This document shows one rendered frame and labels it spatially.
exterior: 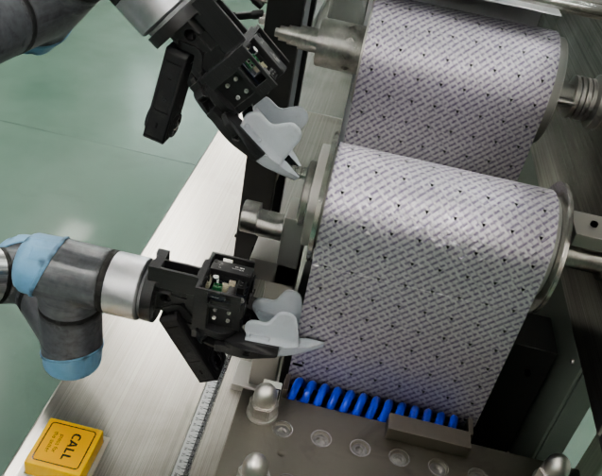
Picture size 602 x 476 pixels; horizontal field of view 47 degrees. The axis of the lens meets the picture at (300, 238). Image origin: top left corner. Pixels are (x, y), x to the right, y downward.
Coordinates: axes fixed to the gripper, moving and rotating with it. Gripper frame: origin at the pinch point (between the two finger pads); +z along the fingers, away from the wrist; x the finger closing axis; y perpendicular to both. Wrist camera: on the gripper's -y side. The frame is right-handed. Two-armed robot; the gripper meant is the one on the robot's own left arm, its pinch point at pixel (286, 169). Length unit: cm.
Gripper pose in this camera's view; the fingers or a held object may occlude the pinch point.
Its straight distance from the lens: 78.7
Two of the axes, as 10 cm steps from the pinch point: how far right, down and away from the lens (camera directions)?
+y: 7.5, -4.7, -4.7
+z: 6.4, 6.9, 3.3
